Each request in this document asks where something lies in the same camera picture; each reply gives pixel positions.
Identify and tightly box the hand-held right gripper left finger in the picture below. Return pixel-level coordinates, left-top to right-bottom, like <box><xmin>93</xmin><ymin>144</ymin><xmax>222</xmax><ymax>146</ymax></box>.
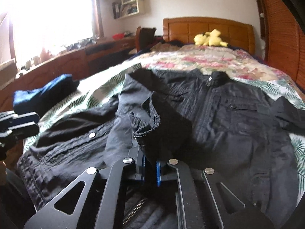
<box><xmin>24</xmin><ymin>147</ymin><xmax>145</xmax><ymax>229</ymax></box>

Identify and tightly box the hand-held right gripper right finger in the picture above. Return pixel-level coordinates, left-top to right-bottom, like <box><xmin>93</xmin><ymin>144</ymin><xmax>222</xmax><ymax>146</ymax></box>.
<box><xmin>156</xmin><ymin>159</ymin><xmax>253</xmax><ymax>229</ymax></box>

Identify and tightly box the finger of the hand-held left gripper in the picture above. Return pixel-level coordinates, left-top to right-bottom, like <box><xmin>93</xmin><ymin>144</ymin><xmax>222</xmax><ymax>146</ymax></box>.
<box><xmin>0</xmin><ymin>122</ymin><xmax>40</xmax><ymax>140</ymax></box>
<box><xmin>0</xmin><ymin>111</ymin><xmax>40</xmax><ymax>125</ymax></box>

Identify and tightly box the black jacket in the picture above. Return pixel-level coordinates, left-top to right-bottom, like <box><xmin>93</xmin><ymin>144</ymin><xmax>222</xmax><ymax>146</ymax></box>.
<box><xmin>17</xmin><ymin>68</ymin><xmax>305</xmax><ymax>229</ymax></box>

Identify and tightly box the dark blue garment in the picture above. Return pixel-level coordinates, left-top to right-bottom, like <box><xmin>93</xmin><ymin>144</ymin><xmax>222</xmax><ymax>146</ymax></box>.
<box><xmin>13</xmin><ymin>74</ymin><xmax>80</xmax><ymax>116</ymax></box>

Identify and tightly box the wooden desk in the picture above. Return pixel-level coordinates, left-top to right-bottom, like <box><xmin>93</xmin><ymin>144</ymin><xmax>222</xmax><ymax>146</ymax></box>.
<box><xmin>0</xmin><ymin>37</ymin><xmax>137</xmax><ymax>115</ymax></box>

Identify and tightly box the leaf print blanket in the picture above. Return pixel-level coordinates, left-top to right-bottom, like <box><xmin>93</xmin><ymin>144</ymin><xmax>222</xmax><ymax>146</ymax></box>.
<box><xmin>24</xmin><ymin>62</ymin><xmax>305</xmax><ymax>172</ymax></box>

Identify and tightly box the bright window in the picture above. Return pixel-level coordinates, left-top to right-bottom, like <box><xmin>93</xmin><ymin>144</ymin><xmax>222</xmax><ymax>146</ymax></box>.
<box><xmin>0</xmin><ymin>0</ymin><xmax>99</xmax><ymax>61</ymax></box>

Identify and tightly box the floral quilt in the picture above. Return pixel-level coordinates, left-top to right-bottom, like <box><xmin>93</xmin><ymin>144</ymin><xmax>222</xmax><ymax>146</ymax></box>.
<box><xmin>129</xmin><ymin>43</ymin><xmax>297</xmax><ymax>84</ymax></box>

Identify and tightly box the wooden chair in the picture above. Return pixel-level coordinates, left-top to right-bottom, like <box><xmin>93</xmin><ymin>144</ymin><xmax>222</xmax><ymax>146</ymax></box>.
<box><xmin>135</xmin><ymin>26</ymin><xmax>157</xmax><ymax>53</ymax></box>

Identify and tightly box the yellow plush toy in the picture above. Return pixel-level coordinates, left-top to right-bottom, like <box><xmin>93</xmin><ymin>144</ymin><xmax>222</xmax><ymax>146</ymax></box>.
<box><xmin>193</xmin><ymin>29</ymin><xmax>228</xmax><ymax>47</ymax></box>

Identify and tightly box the wooden bed headboard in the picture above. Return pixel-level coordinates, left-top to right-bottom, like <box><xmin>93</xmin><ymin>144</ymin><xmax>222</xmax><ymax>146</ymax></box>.
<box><xmin>163</xmin><ymin>17</ymin><xmax>256</xmax><ymax>53</ymax></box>

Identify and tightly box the wooden louvered wardrobe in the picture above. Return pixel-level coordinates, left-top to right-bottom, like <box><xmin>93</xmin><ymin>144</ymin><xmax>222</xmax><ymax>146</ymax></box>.
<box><xmin>252</xmin><ymin>0</ymin><xmax>305</xmax><ymax>92</ymax></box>

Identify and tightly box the white wall shelf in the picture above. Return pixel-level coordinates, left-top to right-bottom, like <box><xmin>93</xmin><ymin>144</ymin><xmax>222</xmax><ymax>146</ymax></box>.
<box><xmin>112</xmin><ymin>0</ymin><xmax>145</xmax><ymax>19</ymax></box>

